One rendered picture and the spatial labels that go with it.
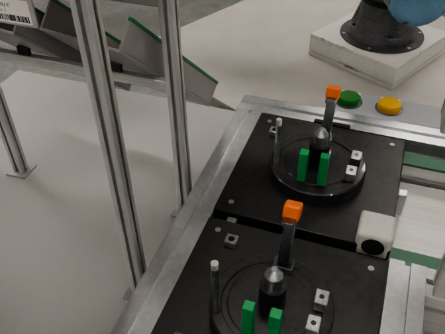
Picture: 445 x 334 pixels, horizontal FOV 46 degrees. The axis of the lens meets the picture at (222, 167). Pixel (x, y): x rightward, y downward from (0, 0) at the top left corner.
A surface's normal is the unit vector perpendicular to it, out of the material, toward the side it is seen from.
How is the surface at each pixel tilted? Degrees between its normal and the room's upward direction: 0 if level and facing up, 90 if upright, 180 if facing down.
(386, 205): 0
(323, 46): 90
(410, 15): 97
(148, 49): 90
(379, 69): 90
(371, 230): 0
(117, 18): 0
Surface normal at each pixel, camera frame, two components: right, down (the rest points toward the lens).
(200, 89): 0.87, 0.31
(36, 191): -0.01, -0.75
